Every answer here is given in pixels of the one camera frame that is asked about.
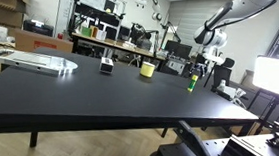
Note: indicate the green yellow glue stick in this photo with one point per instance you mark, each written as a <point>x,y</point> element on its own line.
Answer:
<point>192,84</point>

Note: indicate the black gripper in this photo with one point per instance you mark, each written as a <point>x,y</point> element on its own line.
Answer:
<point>201,67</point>

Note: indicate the black printer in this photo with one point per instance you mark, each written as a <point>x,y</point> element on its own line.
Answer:
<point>38,27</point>

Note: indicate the small white box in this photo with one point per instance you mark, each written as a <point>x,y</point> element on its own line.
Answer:
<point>101,35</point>

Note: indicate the black metal shelf rack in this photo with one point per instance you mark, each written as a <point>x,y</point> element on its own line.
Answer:
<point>99,16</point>

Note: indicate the brown cardboard box red label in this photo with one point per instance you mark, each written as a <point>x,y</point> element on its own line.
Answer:
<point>41,42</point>

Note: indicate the black computer monitor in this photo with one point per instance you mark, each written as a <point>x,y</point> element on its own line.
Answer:
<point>178,49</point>

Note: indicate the black light stand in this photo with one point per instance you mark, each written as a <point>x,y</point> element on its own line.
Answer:
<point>266,114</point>

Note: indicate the flat silver metal plate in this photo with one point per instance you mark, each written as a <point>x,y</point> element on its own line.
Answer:
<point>32,60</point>

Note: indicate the small white black cube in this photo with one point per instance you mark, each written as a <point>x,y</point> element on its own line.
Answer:
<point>106,65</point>

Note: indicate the wooden top workbench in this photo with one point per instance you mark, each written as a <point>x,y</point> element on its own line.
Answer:
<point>117,44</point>

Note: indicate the yellow paper cup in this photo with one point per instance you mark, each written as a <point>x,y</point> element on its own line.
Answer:
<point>147,69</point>

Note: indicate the black office chair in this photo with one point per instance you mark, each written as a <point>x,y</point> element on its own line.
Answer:
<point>223,76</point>

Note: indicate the bright white light panel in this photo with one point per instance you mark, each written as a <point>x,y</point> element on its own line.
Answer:
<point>276,77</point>

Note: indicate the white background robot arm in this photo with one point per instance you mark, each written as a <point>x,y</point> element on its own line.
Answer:
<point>150,0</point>

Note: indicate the green box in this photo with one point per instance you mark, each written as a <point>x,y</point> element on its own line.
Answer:
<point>86,31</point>

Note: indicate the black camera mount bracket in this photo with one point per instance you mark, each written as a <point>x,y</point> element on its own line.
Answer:
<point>231,146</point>

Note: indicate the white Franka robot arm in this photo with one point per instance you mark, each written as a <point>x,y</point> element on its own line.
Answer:
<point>241,10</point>

